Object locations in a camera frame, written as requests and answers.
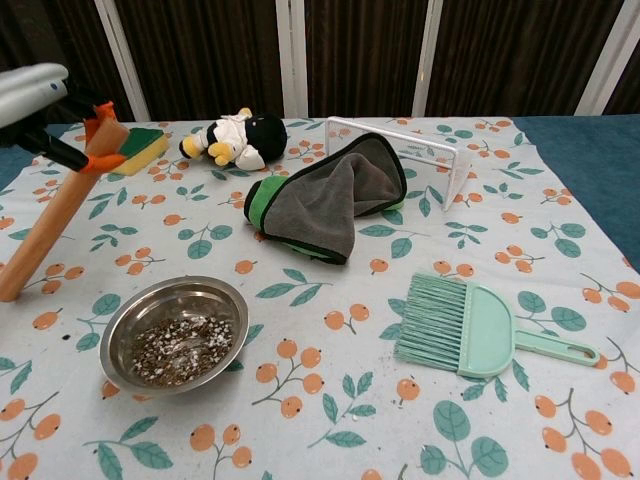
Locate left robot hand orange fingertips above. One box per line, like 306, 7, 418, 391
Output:
0, 62, 129, 175

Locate wooden rolling pin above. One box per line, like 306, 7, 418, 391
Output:
0, 122, 132, 303

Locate stainless steel bowl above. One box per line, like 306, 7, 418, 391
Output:
99, 275, 250, 397

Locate mint green hand brush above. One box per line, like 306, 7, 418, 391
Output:
392, 272, 601, 379

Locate green and yellow sponge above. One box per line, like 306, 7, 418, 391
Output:
109, 127, 169, 177

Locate dark brown pleated curtain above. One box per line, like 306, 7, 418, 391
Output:
0, 0, 640, 126

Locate black and white plush toy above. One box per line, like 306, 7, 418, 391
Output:
179, 107, 289, 170

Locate crushed brown and white bits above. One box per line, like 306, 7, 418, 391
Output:
130, 315, 234, 386

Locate grey and green cloth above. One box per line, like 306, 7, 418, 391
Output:
243, 133, 409, 266

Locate floral printed tablecloth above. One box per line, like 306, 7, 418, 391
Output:
0, 115, 640, 480

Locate clear acrylic stand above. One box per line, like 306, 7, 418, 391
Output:
324, 115, 477, 212

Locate blue table cover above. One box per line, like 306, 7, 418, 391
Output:
0, 113, 640, 279

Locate white frame post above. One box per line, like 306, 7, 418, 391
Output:
411, 0, 444, 119
276, 0, 310, 119
93, 0, 151, 123
574, 0, 640, 117

